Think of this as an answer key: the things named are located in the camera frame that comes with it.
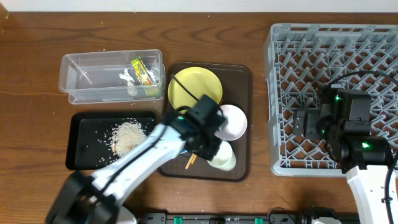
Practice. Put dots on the black waste tray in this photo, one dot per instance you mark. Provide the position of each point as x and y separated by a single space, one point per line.
90 143

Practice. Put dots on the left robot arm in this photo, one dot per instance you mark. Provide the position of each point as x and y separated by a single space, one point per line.
99 197

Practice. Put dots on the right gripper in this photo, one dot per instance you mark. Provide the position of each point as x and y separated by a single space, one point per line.
312 117

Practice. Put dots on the wooden chopstick upper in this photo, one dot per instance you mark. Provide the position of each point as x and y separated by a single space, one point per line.
188 164

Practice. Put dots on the grey dishwasher rack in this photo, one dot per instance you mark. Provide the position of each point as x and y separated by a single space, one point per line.
299 59

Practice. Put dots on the pink white bowl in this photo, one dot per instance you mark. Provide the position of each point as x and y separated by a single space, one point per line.
236 123

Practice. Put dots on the yellow plate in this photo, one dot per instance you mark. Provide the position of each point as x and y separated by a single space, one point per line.
198 81

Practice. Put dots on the green snack wrapper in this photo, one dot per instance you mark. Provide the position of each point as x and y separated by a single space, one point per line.
145 77

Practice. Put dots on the white tissue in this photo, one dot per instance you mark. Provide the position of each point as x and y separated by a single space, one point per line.
131 88

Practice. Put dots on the wooden chopstick lower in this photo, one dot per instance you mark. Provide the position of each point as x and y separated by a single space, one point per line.
192 159

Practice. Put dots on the dark brown serving tray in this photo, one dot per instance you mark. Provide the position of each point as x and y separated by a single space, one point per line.
236 81

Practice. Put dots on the wooden chopstick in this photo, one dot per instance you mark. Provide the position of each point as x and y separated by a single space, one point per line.
188 164
192 159

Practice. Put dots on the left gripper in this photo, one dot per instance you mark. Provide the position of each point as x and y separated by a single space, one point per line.
210 156

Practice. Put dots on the cooked rice pile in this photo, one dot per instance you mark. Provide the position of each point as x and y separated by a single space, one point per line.
120 140

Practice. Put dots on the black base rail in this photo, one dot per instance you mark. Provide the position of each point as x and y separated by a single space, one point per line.
163 218

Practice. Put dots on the clear plastic waste bin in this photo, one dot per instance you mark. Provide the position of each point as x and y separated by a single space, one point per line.
91 78

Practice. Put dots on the light green cup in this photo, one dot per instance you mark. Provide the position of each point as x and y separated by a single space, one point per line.
225 158

